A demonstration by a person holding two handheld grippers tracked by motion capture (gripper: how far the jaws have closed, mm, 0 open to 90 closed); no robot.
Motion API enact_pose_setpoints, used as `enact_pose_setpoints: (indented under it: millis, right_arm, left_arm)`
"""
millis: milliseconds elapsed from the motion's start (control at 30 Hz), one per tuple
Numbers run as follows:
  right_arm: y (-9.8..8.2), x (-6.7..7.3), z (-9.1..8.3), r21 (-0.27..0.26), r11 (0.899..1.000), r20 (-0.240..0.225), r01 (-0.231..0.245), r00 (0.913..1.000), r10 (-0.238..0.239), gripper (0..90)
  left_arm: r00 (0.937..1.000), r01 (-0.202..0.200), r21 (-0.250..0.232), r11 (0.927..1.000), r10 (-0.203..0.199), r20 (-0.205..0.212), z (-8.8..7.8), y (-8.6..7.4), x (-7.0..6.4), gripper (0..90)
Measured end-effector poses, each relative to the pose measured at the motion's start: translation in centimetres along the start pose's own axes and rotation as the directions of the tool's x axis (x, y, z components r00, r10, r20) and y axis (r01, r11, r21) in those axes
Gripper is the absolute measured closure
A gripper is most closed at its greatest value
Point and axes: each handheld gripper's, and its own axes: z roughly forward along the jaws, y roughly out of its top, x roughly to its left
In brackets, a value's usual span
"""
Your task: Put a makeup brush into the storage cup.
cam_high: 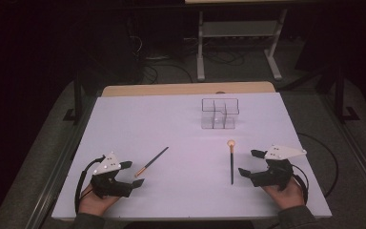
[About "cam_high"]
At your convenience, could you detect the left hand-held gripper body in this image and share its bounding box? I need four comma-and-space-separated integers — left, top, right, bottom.
90, 152, 133, 198

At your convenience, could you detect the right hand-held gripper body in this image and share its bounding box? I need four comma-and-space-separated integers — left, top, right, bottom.
250, 145, 308, 192

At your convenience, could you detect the black pen with orange tip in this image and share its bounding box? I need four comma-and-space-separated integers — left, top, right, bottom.
227, 139, 236, 185

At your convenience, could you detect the clear acrylic organizer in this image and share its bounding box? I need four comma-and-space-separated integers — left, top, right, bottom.
200, 97, 240, 130

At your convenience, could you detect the person's left hand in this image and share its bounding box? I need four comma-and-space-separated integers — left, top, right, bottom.
77, 183, 122, 218

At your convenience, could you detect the person's right hand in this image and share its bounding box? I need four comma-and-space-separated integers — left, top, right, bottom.
261, 177, 306, 211

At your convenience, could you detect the white board sheet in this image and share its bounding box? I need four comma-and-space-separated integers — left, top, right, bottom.
51, 92, 333, 221

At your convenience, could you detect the black metal stand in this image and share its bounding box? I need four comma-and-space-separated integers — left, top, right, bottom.
332, 65, 360, 124
62, 71, 84, 126

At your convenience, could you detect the wooden table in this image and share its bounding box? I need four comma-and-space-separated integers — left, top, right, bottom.
101, 81, 276, 97

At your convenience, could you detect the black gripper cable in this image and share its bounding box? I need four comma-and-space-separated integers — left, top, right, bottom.
291, 164, 310, 205
74, 155, 107, 215

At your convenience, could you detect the aluminium rail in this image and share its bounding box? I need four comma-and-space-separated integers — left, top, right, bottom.
25, 94, 97, 229
318, 94, 366, 204

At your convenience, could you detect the long black cable loop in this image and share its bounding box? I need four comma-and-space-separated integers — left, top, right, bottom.
296, 133, 339, 198

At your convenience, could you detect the tangle of dark cables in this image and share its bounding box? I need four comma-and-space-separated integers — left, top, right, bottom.
202, 49, 246, 67

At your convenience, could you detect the black floor cable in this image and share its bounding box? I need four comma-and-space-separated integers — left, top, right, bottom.
142, 62, 194, 85

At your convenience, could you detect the white metal desk frame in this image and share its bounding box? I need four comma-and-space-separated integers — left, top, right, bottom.
184, 0, 289, 82

